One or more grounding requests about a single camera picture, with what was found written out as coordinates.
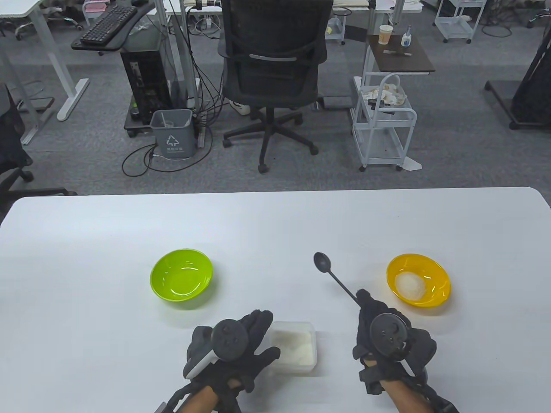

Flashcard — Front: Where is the person's right hand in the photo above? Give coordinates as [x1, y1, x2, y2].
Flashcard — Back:
[353, 289, 437, 394]

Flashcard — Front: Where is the person's left hand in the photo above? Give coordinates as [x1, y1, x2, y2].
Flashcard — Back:
[183, 309, 281, 394]

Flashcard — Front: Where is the black and white controller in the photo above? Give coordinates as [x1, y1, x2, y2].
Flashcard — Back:
[184, 319, 248, 379]
[370, 314, 429, 379]

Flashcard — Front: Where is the white sugar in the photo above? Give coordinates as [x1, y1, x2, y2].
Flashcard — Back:
[395, 272, 424, 300]
[271, 329, 313, 366]

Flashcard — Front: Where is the clear plastic sugar container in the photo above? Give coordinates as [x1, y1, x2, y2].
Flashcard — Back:
[267, 321, 318, 374]

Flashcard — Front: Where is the black long-handled spoon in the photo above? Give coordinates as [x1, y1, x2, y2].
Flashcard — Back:
[313, 252, 362, 307]

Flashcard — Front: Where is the yellow bowl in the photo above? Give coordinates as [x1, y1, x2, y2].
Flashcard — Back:
[386, 253, 452, 308]

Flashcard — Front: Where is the green bowl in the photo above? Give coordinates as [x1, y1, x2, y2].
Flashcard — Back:
[150, 249, 214, 302]

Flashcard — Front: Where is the person's right forearm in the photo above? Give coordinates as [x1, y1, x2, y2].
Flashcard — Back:
[384, 381, 431, 413]

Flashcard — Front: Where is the person's left forearm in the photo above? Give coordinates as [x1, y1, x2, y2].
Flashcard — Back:
[181, 385, 224, 413]

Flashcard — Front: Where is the white rolling cart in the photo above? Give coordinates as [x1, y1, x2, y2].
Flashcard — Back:
[352, 73, 418, 172]

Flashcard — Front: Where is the grey trash bin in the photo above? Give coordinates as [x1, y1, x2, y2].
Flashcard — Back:
[149, 109, 195, 159]

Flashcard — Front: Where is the crumpled white cloth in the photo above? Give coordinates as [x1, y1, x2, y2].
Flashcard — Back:
[361, 84, 407, 106]

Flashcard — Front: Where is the black mesh office chair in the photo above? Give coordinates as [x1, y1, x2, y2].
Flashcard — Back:
[217, 0, 334, 174]

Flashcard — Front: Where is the dark brown side table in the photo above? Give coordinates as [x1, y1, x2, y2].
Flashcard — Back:
[364, 34, 436, 76]

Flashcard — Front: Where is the black computer tower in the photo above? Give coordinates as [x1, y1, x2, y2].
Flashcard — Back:
[120, 46, 173, 125]

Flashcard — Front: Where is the black floor stand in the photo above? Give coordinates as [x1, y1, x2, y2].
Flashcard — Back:
[485, 37, 551, 130]

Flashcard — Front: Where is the small white cart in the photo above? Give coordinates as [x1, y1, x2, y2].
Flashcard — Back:
[325, 11, 347, 45]

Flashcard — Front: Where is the black swivel chair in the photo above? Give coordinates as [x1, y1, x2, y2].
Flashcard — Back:
[0, 84, 78, 216]

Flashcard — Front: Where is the black keyboard desk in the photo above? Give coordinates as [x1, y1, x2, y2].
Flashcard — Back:
[71, 2, 156, 55]

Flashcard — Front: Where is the black keyboard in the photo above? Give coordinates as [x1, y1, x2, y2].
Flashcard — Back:
[80, 4, 138, 46]

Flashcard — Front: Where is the white standing desk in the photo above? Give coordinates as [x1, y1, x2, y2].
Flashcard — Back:
[0, 0, 90, 145]

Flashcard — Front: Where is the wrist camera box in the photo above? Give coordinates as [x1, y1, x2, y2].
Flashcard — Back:
[424, 387, 459, 413]

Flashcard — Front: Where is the white wire cart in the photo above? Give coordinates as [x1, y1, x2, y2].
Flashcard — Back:
[434, 0, 488, 43]

